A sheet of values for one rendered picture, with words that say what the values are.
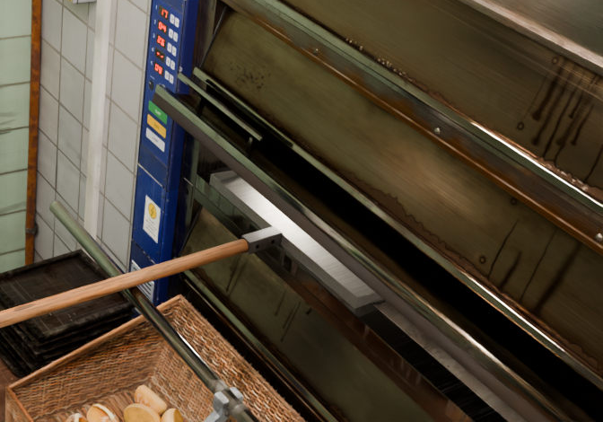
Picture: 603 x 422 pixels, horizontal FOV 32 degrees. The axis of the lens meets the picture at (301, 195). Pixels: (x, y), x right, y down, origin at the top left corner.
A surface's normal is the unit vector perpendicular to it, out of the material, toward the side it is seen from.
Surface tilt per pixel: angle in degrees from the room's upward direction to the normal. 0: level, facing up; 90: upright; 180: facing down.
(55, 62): 90
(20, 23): 90
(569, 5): 90
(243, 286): 70
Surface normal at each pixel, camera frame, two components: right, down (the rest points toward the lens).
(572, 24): -0.79, 0.19
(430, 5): -0.70, -0.11
